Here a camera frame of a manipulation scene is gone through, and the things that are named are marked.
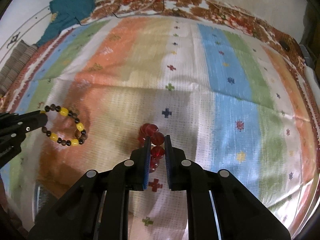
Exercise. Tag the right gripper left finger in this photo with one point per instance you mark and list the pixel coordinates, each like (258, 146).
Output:
(129, 175)

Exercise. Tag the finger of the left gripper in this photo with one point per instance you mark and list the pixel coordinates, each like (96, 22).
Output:
(33, 120)

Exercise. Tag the brown striped pillow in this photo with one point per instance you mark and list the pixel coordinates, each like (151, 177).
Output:
(19, 57)

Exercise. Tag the teal knitted sweater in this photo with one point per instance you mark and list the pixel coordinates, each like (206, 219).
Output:
(64, 14)

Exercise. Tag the striped colourful blanket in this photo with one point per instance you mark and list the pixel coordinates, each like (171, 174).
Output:
(287, 189)

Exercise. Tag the metal jewelry tray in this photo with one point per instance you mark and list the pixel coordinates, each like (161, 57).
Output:
(43, 199)

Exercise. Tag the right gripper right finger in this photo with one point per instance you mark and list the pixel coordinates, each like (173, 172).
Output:
(186, 175)

